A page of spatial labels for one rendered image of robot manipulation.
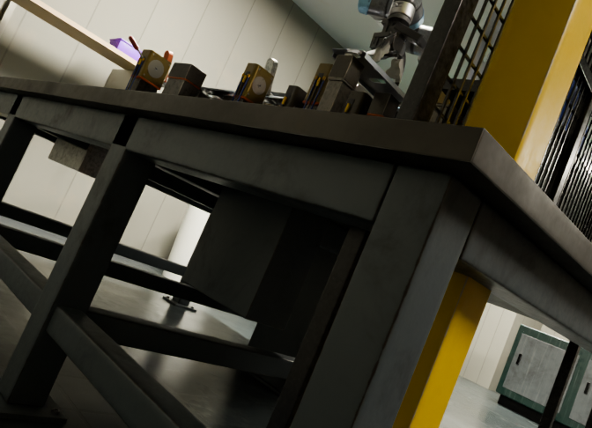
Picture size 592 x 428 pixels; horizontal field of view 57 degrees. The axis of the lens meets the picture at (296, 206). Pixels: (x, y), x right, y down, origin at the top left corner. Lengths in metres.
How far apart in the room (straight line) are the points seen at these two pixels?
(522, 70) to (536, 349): 5.58
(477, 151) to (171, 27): 4.41
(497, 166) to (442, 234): 0.09
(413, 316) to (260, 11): 4.89
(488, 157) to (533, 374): 5.82
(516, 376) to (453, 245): 5.79
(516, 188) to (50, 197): 4.15
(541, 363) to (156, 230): 4.08
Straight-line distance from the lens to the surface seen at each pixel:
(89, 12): 4.61
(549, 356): 6.35
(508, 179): 0.65
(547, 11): 0.97
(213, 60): 5.09
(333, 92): 1.28
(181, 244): 4.48
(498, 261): 0.76
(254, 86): 1.82
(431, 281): 0.64
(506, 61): 0.94
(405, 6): 1.79
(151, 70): 2.35
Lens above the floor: 0.50
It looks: 6 degrees up
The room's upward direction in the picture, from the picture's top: 23 degrees clockwise
